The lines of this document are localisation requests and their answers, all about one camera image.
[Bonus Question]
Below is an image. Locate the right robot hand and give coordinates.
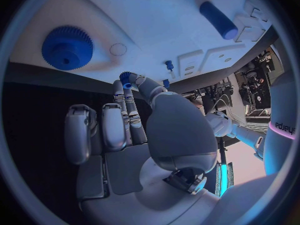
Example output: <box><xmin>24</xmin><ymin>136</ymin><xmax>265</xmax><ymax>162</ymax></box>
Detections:
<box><xmin>63</xmin><ymin>72</ymin><xmax>235</xmax><ymax>225</ymax></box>

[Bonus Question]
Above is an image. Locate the small blue gear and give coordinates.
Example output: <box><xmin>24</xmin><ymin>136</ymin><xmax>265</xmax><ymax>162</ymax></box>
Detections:
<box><xmin>118</xmin><ymin>71</ymin><xmax>134</xmax><ymax>90</ymax></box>

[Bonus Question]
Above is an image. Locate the white task board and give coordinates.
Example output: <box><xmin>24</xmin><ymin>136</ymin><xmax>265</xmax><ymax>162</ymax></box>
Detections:
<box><xmin>8</xmin><ymin>0</ymin><xmax>274</xmax><ymax>85</ymax></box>

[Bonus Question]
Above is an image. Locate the glowing light bar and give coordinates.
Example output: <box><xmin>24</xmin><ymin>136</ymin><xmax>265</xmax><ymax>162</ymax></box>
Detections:
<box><xmin>217</xmin><ymin>162</ymin><xmax>230</xmax><ymax>198</ymax></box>

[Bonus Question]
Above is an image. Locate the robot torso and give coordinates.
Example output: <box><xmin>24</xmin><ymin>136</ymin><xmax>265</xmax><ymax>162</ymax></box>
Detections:
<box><xmin>262</xmin><ymin>74</ymin><xmax>299</xmax><ymax>176</ymax></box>

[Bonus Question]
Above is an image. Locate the long blue cylinder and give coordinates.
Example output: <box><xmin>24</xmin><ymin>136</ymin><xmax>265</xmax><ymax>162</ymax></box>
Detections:
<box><xmin>198</xmin><ymin>0</ymin><xmax>239</xmax><ymax>41</ymax></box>

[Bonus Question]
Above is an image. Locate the large blue gear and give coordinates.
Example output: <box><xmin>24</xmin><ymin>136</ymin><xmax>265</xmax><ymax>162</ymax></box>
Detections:
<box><xmin>41</xmin><ymin>25</ymin><xmax>95</xmax><ymax>72</ymax></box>

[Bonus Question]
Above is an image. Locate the white cable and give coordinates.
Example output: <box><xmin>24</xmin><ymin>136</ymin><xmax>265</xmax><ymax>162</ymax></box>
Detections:
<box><xmin>213</xmin><ymin>97</ymin><xmax>242</xmax><ymax>126</ymax></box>
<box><xmin>212</xmin><ymin>93</ymin><xmax>239</xmax><ymax>125</ymax></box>

